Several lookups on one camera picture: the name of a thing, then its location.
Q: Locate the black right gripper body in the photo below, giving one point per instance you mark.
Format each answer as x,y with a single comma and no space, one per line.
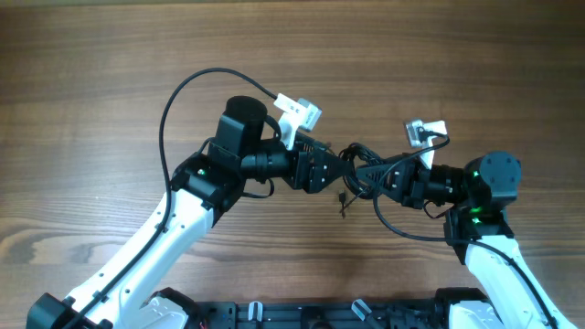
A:
409,185

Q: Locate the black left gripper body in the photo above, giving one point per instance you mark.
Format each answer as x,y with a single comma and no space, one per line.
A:
295,177

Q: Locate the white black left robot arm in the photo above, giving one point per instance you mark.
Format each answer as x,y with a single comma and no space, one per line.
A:
248,144

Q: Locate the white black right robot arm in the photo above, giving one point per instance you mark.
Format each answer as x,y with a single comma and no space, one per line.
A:
476,227

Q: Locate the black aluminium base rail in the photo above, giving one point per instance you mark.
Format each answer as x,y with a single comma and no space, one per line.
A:
408,314

